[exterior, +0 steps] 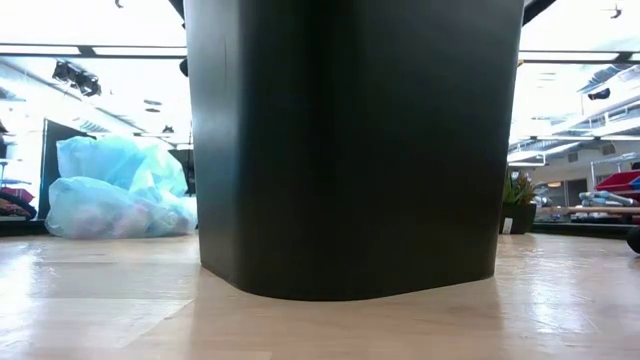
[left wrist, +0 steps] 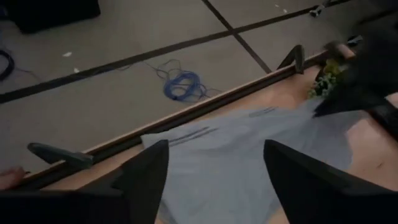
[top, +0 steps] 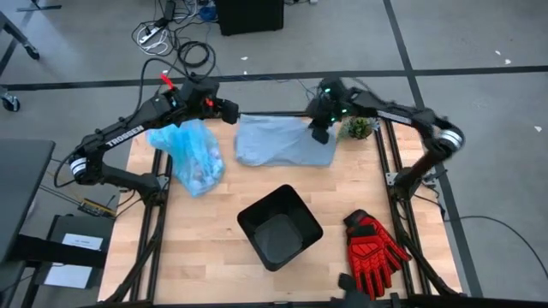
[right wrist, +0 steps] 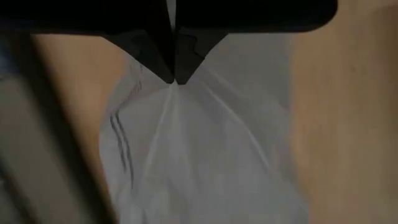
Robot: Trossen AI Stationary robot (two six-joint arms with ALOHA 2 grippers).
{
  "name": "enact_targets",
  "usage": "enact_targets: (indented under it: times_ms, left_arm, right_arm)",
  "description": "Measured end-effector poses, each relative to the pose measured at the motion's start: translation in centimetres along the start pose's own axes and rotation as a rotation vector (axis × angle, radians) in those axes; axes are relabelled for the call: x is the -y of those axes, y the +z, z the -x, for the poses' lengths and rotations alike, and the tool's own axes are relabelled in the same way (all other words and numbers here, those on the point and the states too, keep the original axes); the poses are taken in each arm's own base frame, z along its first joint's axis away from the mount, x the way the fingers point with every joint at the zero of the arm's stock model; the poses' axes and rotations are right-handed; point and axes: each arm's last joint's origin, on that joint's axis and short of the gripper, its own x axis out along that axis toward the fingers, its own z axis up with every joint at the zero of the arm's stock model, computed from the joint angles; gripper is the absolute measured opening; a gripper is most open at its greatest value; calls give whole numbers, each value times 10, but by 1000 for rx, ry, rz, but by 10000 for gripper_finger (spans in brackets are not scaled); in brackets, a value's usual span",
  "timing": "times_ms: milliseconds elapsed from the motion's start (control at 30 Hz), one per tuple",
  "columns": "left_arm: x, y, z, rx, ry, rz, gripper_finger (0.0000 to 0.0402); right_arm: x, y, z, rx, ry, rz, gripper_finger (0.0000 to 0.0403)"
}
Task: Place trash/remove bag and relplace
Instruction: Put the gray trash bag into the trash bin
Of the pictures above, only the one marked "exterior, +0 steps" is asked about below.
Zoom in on black panel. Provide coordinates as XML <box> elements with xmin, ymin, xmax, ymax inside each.
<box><xmin>37</xmin><ymin>118</ymin><xmax>97</xmax><ymax>222</ymax></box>

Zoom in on potted succulent plant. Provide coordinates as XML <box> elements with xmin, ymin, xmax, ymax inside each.
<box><xmin>498</xmin><ymin>169</ymin><xmax>539</xmax><ymax>236</ymax></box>

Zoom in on wooden workbench on casters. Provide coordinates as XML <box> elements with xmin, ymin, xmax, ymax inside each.
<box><xmin>536</xmin><ymin>205</ymin><xmax>640</xmax><ymax>218</ymax></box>

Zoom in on black ceiling spotlights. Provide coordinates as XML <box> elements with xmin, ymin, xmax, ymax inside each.
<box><xmin>51</xmin><ymin>60</ymin><xmax>103</xmax><ymax>98</ymax></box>

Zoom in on red dark pile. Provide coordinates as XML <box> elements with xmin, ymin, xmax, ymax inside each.
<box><xmin>0</xmin><ymin>186</ymin><xmax>39</xmax><ymax>222</ymax></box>

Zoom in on teal plastic trash bag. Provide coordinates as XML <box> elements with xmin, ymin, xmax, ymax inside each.
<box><xmin>44</xmin><ymin>134</ymin><xmax>199</xmax><ymax>241</ymax></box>

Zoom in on black trash bin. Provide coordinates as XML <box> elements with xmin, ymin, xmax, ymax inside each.
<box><xmin>183</xmin><ymin>0</ymin><xmax>526</xmax><ymax>303</ymax></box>

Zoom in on wire rack with red bins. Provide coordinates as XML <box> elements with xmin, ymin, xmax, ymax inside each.
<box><xmin>589</xmin><ymin>152</ymin><xmax>640</xmax><ymax>221</ymax></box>

